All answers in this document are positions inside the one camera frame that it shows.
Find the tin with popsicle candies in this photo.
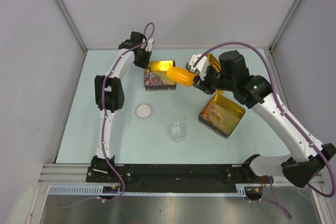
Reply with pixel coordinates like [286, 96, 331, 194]
[198, 93, 246, 139]

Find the tin with round lollipops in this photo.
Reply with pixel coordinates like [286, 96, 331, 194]
[185, 53, 226, 95]

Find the clear glass jar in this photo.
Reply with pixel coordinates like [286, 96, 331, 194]
[168, 114, 187, 143]

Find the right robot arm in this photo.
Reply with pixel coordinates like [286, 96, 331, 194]
[187, 50, 335, 188]

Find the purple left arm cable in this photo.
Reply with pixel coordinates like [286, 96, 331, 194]
[49, 23, 155, 210]

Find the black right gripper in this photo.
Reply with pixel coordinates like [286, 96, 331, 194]
[193, 65, 235, 95]

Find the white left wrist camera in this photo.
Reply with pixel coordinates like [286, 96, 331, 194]
[144, 38, 154, 52]

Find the tin with swirl lollipops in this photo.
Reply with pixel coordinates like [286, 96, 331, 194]
[144, 60, 176, 92]

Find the grey slotted cable duct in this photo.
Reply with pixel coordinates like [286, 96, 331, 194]
[48, 185, 246, 197]

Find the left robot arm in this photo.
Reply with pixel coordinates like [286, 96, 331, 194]
[91, 31, 154, 182]

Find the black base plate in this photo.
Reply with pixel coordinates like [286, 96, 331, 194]
[86, 163, 274, 193]

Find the orange plastic scoop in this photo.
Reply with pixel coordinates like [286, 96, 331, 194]
[166, 67, 194, 87]

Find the white jar lid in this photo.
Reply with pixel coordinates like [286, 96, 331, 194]
[135, 104, 152, 119]

